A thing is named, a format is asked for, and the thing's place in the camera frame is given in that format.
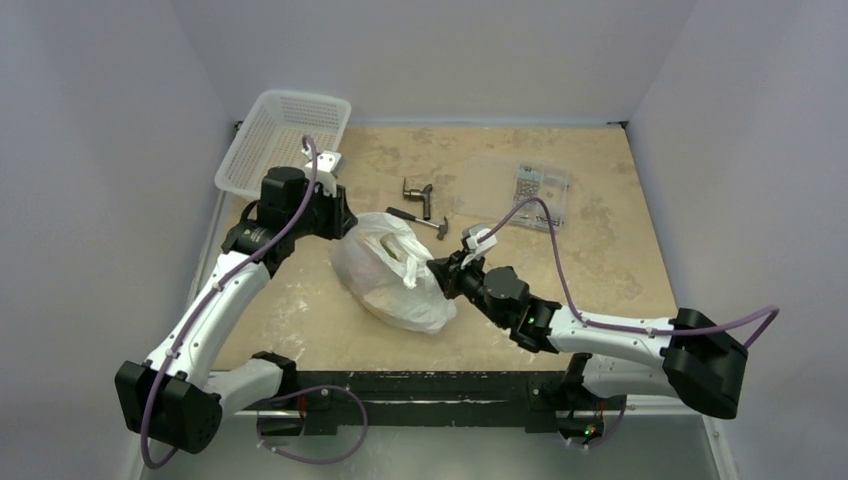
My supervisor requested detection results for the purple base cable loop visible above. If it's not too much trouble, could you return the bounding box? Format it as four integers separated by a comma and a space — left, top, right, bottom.
255, 385, 369, 466

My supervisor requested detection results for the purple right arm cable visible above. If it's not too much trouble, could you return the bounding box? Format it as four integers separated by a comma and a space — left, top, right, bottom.
478, 196, 780, 350

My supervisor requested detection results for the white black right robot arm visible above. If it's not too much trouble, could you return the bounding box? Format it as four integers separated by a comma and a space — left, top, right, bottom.
427, 251, 748, 420

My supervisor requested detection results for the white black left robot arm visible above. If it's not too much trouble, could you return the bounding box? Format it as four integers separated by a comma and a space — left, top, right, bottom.
115, 165, 357, 454

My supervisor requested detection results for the white plastic perforated basket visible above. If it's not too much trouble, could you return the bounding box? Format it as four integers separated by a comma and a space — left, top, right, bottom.
214, 90, 352, 200

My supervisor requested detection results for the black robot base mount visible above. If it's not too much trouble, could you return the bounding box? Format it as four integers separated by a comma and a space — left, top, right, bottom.
246, 354, 626, 438

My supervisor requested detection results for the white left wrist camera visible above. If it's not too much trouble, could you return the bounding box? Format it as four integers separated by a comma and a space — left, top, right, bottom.
302, 148, 343, 197

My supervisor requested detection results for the white plastic shopping bag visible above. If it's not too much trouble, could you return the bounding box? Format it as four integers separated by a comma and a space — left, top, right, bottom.
330, 212, 457, 334

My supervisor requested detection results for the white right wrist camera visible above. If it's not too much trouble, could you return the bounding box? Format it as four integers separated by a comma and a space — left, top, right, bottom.
460, 224, 497, 269

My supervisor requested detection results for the clear plastic screw organizer box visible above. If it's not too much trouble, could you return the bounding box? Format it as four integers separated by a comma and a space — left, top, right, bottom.
454, 154, 570, 231

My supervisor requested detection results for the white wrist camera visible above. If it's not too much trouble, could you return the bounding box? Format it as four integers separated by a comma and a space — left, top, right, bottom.
460, 224, 497, 269
302, 148, 343, 197

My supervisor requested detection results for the small black claw hammer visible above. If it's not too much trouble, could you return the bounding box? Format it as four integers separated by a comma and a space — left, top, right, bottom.
385, 207, 449, 240

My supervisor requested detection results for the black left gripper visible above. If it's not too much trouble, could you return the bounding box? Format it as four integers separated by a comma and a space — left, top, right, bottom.
288, 179, 357, 240

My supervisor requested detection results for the grey metal clamp lever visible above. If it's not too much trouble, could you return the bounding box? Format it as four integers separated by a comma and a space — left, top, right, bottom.
402, 179, 433, 220

